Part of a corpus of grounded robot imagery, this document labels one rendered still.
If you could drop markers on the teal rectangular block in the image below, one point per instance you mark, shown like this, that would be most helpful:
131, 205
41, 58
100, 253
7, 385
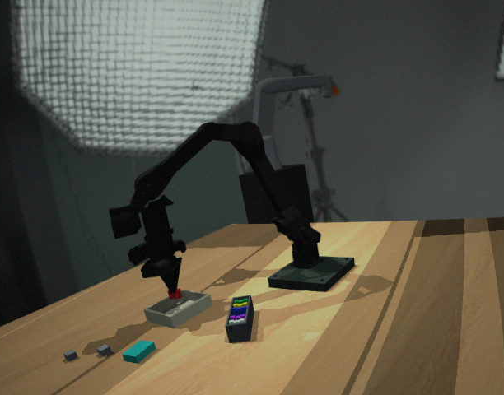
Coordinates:
139, 351

